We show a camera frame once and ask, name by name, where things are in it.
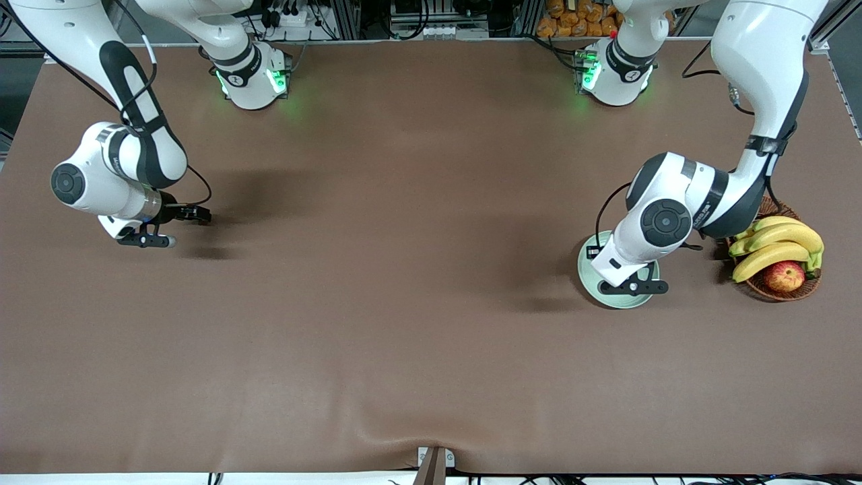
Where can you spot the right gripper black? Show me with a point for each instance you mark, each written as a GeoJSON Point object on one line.
{"type": "Point", "coordinates": [174, 212]}

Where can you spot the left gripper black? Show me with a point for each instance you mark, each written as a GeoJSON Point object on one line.
{"type": "Point", "coordinates": [589, 256]}

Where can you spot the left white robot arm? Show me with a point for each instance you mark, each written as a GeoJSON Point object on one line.
{"type": "Point", "coordinates": [761, 54]}

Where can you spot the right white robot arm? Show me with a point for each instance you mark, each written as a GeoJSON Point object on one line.
{"type": "Point", "coordinates": [94, 182]}

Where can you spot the pale green round plate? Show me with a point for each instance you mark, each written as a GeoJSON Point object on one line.
{"type": "Point", "coordinates": [623, 303]}

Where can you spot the brown wicker basket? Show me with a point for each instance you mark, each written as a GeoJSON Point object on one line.
{"type": "Point", "coordinates": [757, 291]}

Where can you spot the yellow banana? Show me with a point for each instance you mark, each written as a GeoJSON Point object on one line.
{"type": "Point", "coordinates": [768, 256]}
{"type": "Point", "coordinates": [774, 221]}
{"type": "Point", "coordinates": [788, 234]}

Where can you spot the red apple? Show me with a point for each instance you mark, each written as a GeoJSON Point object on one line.
{"type": "Point", "coordinates": [784, 277]}

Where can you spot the white power strip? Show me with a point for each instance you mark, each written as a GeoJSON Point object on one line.
{"type": "Point", "coordinates": [289, 17]}

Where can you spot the smooth table cover mat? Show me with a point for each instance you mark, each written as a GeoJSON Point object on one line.
{"type": "Point", "coordinates": [404, 370]}

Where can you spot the bag of bread rolls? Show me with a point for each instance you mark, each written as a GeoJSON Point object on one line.
{"type": "Point", "coordinates": [572, 20]}

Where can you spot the dark equipment rack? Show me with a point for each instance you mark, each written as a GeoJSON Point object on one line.
{"type": "Point", "coordinates": [498, 13]}

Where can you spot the white connector block row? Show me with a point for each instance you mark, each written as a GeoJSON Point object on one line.
{"type": "Point", "coordinates": [441, 31]}

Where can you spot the aluminium frame strut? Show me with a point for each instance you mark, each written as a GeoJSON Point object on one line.
{"type": "Point", "coordinates": [51, 55]}
{"type": "Point", "coordinates": [823, 46]}

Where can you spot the silver metal table bracket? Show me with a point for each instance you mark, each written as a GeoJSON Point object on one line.
{"type": "Point", "coordinates": [421, 453]}

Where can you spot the brown wooden post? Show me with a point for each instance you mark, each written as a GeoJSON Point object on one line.
{"type": "Point", "coordinates": [431, 471]}

